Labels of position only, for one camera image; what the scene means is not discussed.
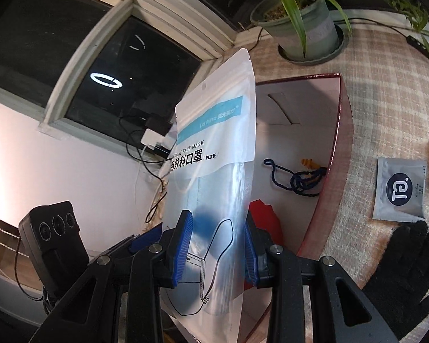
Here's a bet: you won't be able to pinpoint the red cloth pouch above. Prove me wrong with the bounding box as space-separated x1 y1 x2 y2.
245 200 284 290

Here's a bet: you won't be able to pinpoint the blue corded orange earplugs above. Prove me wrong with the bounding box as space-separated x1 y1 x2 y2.
263 158 328 198

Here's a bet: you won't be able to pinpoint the face mask pack bag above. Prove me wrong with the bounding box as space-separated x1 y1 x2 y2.
161 49 256 342

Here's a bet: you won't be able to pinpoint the black knit glove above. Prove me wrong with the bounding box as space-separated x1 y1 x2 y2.
363 221 429 340

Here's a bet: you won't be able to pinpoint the grey wet wipe sachet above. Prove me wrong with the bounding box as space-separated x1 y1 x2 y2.
373 157 427 222

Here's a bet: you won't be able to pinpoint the white power strip with chargers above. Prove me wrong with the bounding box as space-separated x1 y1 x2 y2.
140 128 176 180

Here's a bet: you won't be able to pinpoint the red cardboard box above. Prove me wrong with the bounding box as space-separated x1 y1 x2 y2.
240 74 353 326

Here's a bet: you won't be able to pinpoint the large potted spider plant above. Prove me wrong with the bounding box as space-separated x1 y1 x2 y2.
221 0 391 67

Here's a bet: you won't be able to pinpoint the small spider plant offshoot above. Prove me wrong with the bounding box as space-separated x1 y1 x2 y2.
386 0 429 59

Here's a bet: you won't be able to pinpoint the black charger cable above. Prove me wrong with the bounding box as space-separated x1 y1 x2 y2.
118 114 176 225

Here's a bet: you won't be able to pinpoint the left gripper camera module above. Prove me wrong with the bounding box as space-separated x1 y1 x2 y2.
18 201 90 300

